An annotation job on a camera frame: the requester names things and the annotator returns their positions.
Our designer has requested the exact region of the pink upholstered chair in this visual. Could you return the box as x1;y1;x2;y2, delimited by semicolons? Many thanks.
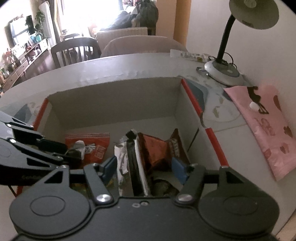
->
101;35;187;57

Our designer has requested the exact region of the pink heart pouch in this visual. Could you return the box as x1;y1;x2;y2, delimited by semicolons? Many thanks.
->
224;85;295;181

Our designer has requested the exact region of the black white snack packet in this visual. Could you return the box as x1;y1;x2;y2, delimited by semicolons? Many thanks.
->
125;130;150;196

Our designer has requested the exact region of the beige sofa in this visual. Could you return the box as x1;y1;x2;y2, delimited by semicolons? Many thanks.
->
93;1;159;49

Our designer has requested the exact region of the brown Oreo snack bag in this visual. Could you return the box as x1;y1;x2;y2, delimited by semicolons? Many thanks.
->
138;128;190;171

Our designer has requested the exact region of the red chips bag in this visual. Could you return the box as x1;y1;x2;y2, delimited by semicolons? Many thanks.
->
65;133;110;167

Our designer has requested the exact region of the grey desk lamp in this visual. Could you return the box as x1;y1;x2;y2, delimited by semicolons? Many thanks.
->
203;0;280;88

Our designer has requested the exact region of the wooden tv cabinet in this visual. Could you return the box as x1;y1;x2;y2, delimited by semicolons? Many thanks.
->
1;39;50;92

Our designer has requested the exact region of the coffee table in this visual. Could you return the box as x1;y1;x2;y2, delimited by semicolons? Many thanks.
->
60;33;80;42

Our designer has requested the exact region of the green potted plant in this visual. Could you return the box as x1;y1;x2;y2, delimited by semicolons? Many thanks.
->
35;10;46;39

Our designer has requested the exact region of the red cardboard shoe box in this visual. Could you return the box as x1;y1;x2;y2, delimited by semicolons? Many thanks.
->
14;76;230;197

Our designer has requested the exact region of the dark wooden chair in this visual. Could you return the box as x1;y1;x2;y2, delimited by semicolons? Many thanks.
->
51;37;101;68

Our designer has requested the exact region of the wall television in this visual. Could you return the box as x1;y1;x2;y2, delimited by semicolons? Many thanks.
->
4;15;35;48

